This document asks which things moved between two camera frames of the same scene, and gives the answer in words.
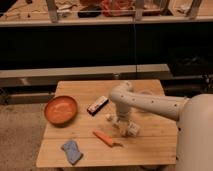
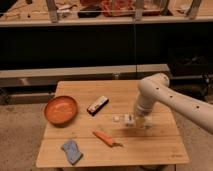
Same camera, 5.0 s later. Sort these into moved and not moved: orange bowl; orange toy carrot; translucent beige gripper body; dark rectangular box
Moved: translucent beige gripper body
Not moved: dark rectangular box; orange toy carrot; orange bowl
